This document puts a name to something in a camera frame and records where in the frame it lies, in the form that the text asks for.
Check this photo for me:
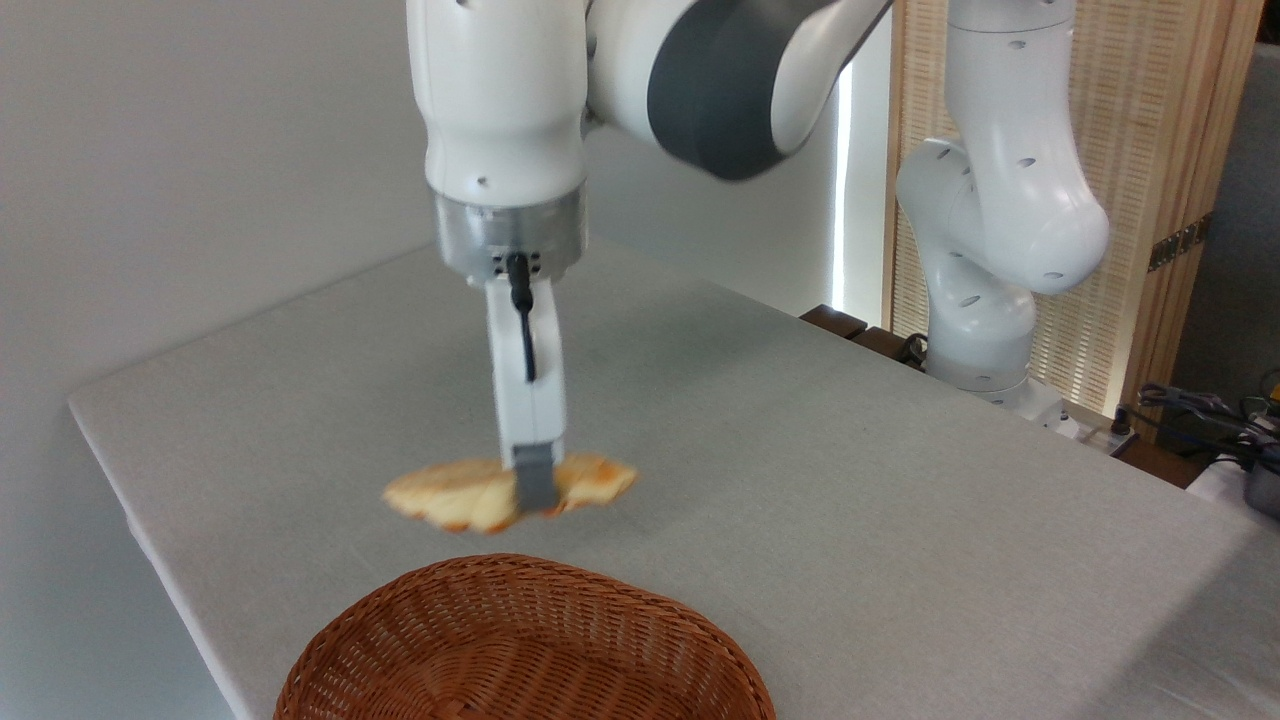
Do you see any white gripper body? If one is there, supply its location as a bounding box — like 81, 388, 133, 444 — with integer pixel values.
486, 278, 568, 453

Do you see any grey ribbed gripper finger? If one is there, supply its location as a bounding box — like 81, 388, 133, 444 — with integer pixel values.
510, 445, 559, 517

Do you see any golden leaf-shaped bread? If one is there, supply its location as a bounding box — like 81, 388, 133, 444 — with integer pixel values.
382, 454, 639, 534

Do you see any brown wicker basket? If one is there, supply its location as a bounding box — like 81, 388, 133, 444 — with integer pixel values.
273, 553, 777, 720

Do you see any grey tablecloth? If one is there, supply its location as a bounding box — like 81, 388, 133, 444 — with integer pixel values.
68, 240, 1280, 720

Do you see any dark brown wooden bench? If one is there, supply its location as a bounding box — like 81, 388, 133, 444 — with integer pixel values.
800, 305, 926, 371

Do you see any wooden slatted screen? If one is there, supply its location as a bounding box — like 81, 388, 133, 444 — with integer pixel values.
883, 0, 1266, 441

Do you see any grey metal pot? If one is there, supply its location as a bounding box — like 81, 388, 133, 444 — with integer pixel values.
1243, 465, 1280, 521

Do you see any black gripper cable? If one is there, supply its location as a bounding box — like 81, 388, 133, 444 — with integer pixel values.
505, 253, 538, 384

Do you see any black cable bundle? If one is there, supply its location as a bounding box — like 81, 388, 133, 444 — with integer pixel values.
1138, 383, 1280, 471

